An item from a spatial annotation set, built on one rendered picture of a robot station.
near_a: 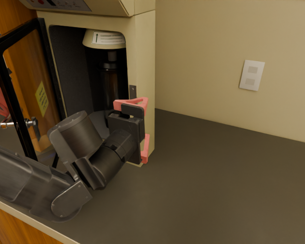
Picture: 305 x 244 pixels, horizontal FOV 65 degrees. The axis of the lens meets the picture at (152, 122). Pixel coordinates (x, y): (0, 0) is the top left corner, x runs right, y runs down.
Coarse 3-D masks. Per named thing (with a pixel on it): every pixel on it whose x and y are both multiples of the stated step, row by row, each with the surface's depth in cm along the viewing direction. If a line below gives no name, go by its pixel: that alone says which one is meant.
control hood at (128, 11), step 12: (24, 0) 61; (84, 0) 52; (96, 0) 51; (108, 0) 50; (120, 0) 49; (132, 0) 52; (72, 12) 59; (84, 12) 57; (96, 12) 55; (108, 12) 54; (120, 12) 52; (132, 12) 54
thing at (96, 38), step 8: (88, 32) 67; (96, 32) 65; (104, 32) 64; (112, 32) 65; (120, 32) 65; (88, 40) 67; (96, 40) 65; (104, 40) 65; (112, 40) 65; (120, 40) 65; (104, 48) 65; (112, 48) 65
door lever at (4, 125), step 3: (9, 114) 57; (6, 117) 56; (9, 117) 56; (3, 120) 54; (6, 120) 54; (9, 120) 55; (12, 120) 56; (0, 123) 53; (3, 123) 53; (6, 123) 54; (9, 123) 54; (12, 123) 54; (0, 126) 53; (3, 126) 53; (6, 126) 54; (9, 126) 54; (12, 126) 54
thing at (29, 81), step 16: (32, 32) 62; (16, 48) 52; (32, 48) 61; (16, 64) 51; (32, 64) 60; (0, 80) 44; (16, 80) 50; (32, 80) 59; (48, 80) 72; (16, 96) 50; (32, 96) 59; (48, 96) 71; (32, 112) 58; (48, 112) 70; (16, 128) 50; (32, 128) 57; (48, 128) 69; (32, 144) 57; (48, 144) 68; (48, 160) 67
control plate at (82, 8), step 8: (56, 0) 56; (64, 0) 55; (72, 0) 54; (80, 0) 53; (48, 8) 61; (56, 8) 59; (64, 8) 58; (72, 8) 57; (80, 8) 56; (88, 8) 55
